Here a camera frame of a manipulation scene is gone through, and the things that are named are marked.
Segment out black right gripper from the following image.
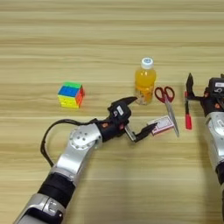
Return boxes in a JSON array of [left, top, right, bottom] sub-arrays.
[[185, 73, 224, 118]]

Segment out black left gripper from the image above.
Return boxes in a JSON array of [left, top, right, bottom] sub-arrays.
[[92, 96, 158, 144]]

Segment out small red white card box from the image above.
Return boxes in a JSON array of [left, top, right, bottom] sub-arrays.
[[147, 115, 175, 137]]

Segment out multicoloured puzzle cube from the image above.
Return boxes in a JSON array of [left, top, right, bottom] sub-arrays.
[[57, 81, 86, 109]]

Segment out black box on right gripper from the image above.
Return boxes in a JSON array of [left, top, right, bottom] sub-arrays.
[[207, 77, 224, 96]]

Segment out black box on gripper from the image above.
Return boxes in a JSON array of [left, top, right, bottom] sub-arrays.
[[108, 100, 132, 120], [207, 77, 224, 96]]

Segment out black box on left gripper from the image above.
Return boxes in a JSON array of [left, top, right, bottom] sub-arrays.
[[108, 100, 132, 120]]

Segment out orange juice bottle white cap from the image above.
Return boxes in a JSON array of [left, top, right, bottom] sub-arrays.
[[133, 57, 158, 106]]

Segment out red marker pen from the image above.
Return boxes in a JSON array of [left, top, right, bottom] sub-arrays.
[[184, 90, 193, 130]]

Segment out red handled scissors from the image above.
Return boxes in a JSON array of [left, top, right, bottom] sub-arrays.
[[154, 86, 180, 138]]

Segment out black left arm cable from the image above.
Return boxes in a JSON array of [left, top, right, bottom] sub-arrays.
[[39, 118, 99, 168]]

